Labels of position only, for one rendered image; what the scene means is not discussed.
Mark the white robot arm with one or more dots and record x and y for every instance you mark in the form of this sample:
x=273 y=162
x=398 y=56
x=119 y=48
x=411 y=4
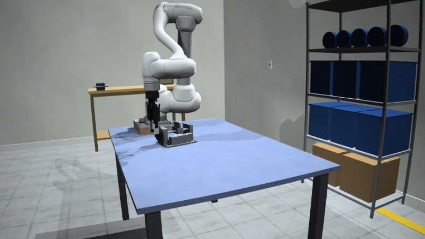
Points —
x=183 y=98

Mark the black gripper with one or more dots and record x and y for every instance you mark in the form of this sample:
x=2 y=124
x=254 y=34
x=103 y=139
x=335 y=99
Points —
x=153 y=112

